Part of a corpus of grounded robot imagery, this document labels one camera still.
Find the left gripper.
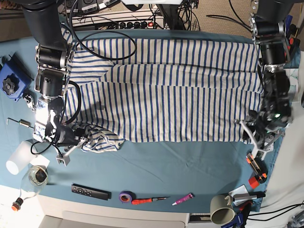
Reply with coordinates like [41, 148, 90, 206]
[235, 110, 292, 150]

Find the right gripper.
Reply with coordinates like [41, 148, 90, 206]
[45, 123, 88, 157]

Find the blue white striped T-shirt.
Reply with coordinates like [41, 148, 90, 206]
[66, 38, 263, 153]

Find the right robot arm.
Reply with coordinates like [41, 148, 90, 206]
[20, 0, 87, 163]

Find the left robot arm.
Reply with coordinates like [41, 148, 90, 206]
[237, 0, 296, 157]

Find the white paper card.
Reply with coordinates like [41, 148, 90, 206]
[30, 154, 50, 169]

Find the orange black utility knife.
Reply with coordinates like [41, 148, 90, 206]
[246, 152, 268, 189]

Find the white plastic cup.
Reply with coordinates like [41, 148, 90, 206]
[6, 141, 37, 175]

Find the hex key with brass sleeve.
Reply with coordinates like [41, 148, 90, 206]
[6, 118, 34, 130]

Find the clear glass bottle orange cap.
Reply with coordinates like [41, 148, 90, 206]
[11, 166, 48, 212]

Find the black remote control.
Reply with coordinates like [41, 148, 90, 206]
[71, 183, 112, 200]

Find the white folded paper note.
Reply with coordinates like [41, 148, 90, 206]
[228, 185, 249, 207]

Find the black marker pen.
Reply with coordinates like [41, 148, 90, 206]
[233, 193, 266, 203]

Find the teal table cloth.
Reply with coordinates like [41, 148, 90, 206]
[0, 29, 301, 212]

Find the open leaf print booklet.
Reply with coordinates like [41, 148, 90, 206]
[285, 68, 299, 102]

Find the pink tube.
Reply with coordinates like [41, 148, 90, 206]
[172, 193, 194, 206]

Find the grey ceramic mug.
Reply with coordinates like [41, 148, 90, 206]
[210, 195, 235, 225]

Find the blue block with black knob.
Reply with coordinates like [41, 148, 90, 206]
[0, 59, 31, 102]

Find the purple tape roll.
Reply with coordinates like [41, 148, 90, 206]
[119, 190, 136, 204]

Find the blue clamp at bottom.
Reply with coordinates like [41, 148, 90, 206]
[221, 200, 253, 228]

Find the orange black clamp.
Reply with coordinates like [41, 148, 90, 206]
[287, 38, 300, 61]

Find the black power strip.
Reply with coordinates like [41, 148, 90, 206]
[106, 21, 155, 29]

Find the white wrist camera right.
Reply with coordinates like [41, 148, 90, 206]
[56, 155, 70, 167]

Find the silver carabiner keychain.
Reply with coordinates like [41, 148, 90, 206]
[23, 93, 36, 113]

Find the orange handle screwdriver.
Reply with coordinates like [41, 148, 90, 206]
[131, 197, 169, 205]

